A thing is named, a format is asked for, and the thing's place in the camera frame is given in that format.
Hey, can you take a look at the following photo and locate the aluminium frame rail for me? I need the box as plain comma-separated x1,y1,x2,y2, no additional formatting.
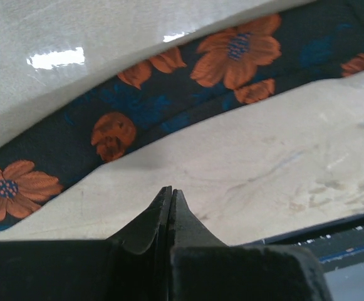
257,214,364,272

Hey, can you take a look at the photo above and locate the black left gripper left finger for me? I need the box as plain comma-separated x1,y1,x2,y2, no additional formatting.
0,187,172,300

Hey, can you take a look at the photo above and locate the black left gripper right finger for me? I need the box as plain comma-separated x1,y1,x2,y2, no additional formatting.
168,190,332,300

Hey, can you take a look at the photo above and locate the black orange floral tie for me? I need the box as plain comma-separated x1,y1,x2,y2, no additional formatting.
0,1,364,231

